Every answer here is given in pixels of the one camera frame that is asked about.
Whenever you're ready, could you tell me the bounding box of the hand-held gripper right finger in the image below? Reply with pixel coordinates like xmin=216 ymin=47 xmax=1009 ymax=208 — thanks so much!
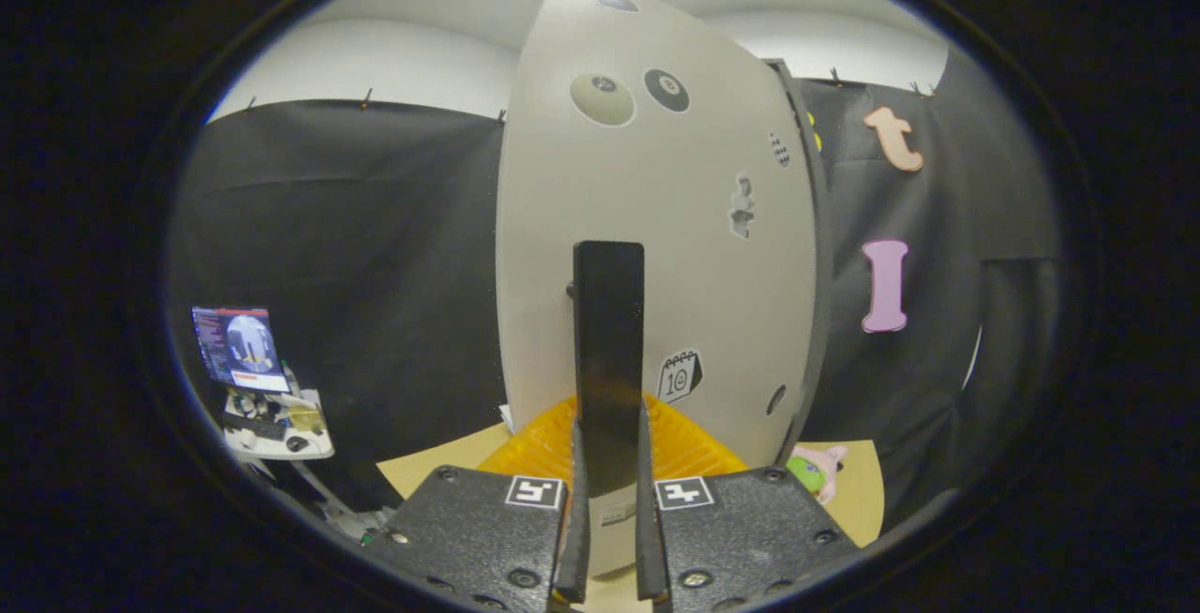
xmin=636 ymin=395 xmax=862 ymax=613

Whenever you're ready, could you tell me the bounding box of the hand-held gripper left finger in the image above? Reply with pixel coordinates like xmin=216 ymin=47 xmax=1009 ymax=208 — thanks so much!
xmin=361 ymin=395 xmax=593 ymax=613

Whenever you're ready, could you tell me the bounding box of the white shoe cabinet door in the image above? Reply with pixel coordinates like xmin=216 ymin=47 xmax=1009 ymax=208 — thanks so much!
xmin=495 ymin=0 xmax=822 ymax=578

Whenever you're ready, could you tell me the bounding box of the grey shoe cabinet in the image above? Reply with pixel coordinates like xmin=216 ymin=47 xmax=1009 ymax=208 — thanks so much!
xmin=764 ymin=57 xmax=837 ymax=466

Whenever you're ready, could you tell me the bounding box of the pink and green plush toy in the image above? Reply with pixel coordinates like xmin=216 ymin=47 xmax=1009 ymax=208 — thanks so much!
xmin=786 ymin=444 xmax=850 ymax=505

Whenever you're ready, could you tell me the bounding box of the white equipment cart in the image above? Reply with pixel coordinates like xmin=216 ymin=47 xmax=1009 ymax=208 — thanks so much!
xmin=221 ymin=386 xmax=378 ymax=541

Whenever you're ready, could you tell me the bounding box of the black backdrop cloth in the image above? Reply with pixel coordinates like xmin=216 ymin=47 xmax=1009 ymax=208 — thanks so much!
xmin=169 ymin=46 xmax=1065 ymax=539

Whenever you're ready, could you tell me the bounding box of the computer monitor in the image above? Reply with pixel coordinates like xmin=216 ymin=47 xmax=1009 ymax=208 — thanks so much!
xmin=191 ymin=306 xmax=293 ymax=395

